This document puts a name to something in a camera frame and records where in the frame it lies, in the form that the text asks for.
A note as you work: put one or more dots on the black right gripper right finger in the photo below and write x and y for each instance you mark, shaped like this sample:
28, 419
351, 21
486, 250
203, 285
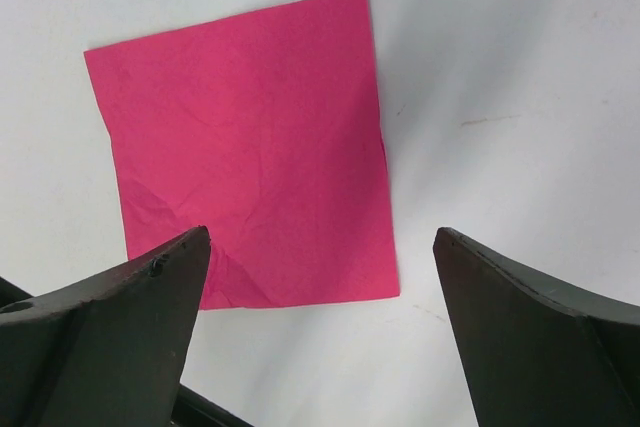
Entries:
536, 350

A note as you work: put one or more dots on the pink paper napkin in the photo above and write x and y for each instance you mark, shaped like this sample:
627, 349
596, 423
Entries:
265, 128

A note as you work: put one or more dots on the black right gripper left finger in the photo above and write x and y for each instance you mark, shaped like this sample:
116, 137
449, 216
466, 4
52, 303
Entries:
108, 350

